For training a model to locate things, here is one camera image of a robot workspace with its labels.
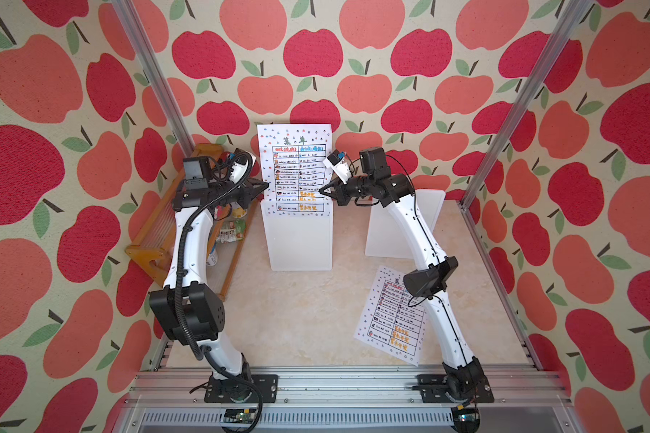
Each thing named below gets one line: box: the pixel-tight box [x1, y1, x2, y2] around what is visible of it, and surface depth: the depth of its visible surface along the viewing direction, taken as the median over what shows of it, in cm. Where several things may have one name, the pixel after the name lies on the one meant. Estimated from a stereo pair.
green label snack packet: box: [219, 219, 247, 244], surface depth 109 cm
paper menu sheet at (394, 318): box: [352, 265, 428, 367], surface depth 88 cm
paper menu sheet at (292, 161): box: [256, 124, 334, 218], surface depth 76 cm
